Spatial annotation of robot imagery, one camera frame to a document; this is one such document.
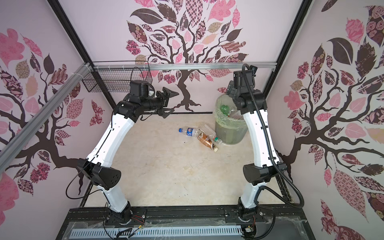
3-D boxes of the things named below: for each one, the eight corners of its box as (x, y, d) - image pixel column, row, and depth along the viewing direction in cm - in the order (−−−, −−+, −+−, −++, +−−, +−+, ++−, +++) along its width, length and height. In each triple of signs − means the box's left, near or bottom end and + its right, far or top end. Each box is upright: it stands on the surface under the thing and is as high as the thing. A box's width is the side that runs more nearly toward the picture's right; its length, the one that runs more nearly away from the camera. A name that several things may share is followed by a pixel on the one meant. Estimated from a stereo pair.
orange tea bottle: (214, 154, 98) (214, 150, 94) (197, 140, 105) (197, 135, 101) (219, 149, 100) (220, 145, 96) (202, 135, 108) (202, 131, 104)
